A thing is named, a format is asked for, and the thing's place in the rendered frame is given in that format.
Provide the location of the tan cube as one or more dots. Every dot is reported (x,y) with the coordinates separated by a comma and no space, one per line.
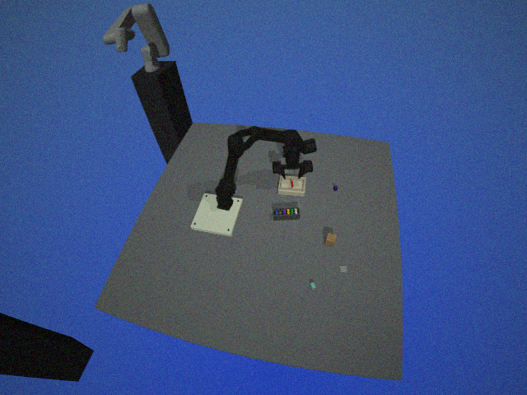
(330,239)

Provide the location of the beige open tray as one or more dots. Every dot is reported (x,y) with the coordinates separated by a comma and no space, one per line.
(285,188)

